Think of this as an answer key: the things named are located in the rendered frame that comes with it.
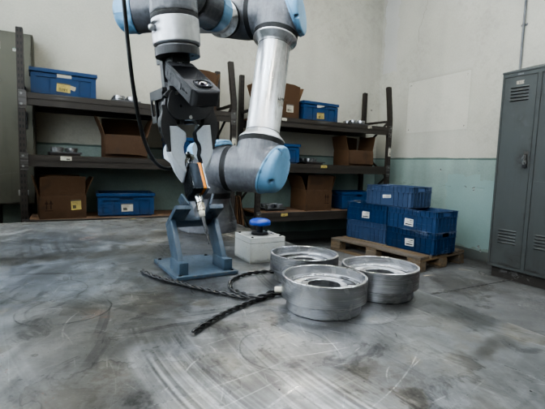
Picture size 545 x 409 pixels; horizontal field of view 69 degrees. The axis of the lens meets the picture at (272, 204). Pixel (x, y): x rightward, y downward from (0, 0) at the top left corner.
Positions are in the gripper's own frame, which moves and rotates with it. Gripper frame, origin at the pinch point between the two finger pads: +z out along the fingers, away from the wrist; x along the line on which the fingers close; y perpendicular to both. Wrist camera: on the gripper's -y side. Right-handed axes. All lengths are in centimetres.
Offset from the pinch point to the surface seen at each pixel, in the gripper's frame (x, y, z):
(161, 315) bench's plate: 13.4, -18.1, 14.4
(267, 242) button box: -11.5, -3.3, 13.2
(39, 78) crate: -16, 331, -70
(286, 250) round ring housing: -11.0, -9.6, 13.4
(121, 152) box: -72, 319, -4
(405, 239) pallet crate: -312, 190, 102
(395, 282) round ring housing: -12.9, -29.9, 14.2
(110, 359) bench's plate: 20.6, -25.6, 13.7
